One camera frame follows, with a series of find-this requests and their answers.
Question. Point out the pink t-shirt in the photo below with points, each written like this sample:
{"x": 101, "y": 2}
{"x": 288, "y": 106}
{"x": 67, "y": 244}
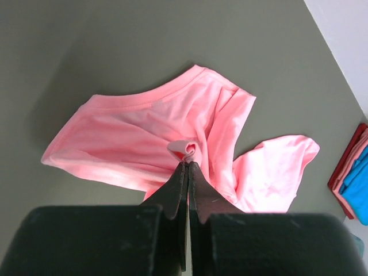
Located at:
{"x": 136, "y": 142}

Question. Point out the teal transparent plastic bin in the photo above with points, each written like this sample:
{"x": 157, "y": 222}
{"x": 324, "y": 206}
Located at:
{"x": 359, "y": 245}

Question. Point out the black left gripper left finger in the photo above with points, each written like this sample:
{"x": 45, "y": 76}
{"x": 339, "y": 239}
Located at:
{"x": 145, "y": 239}

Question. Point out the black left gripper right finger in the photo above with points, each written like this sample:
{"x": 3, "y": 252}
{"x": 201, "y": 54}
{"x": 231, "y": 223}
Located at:
{"x": 227, "y": 241}

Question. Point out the folded dark red t-shirt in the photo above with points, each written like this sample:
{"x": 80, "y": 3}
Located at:
{"x": 345, "y": 155}

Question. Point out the folded blue t-shirt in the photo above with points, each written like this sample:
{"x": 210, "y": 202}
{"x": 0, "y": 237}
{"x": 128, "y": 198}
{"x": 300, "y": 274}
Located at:
{"x": 354, "y": 187}

